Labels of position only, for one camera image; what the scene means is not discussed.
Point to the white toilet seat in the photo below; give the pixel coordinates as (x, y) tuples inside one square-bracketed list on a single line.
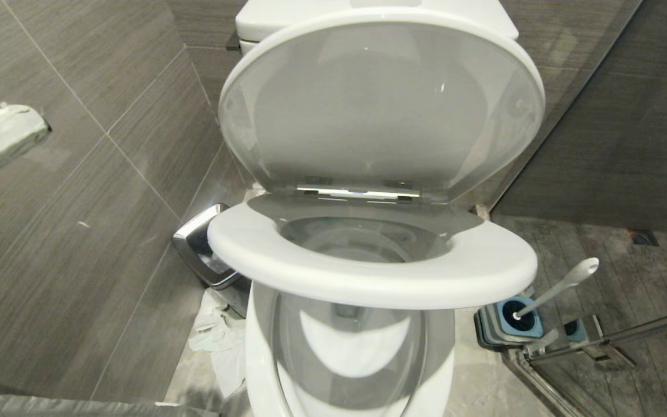
[(368, 278)]

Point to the white toilet lid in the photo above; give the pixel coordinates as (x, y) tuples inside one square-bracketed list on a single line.
[(380, 110)]

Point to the white toilet bowl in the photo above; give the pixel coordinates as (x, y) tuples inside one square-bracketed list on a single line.
[(264, 370)]

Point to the white toilet tank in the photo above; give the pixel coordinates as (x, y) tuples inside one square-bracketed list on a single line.
[(287, 20)]

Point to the blue black brush holder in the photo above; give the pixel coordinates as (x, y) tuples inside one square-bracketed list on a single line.
[(507, 327)]

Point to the white toilet brush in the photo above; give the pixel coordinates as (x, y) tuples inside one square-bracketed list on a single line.
[(565, 284)]

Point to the chrome trash bin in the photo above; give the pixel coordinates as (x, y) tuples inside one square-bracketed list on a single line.
[(203, 249)]

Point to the crumpled white tissue paper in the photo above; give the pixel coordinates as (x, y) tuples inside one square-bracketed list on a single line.
[(220, 341)]

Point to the glass shower door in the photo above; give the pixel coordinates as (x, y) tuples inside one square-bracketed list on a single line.
[(605, 341)]

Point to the floor drain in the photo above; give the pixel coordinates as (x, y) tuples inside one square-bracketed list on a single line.
[(644, 237)]

